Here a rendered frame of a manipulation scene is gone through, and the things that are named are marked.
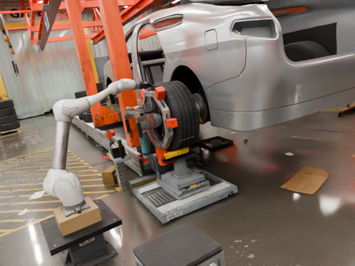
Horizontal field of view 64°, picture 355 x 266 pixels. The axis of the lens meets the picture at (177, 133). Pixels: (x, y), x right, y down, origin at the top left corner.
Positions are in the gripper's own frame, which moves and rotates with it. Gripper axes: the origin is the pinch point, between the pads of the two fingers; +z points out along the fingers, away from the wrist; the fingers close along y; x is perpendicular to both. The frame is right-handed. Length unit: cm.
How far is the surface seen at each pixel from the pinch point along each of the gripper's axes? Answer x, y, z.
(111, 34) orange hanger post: 64, -12, -18
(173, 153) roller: -71, -3, -2
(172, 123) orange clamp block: -50, 25, -22
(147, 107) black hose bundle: -28.7, 11.8, -30.0
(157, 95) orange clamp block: -21.5, 21.5, -22.9
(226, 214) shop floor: -138, 22, 7
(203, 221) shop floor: -136, 10, -10
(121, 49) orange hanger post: 49, -16, -9
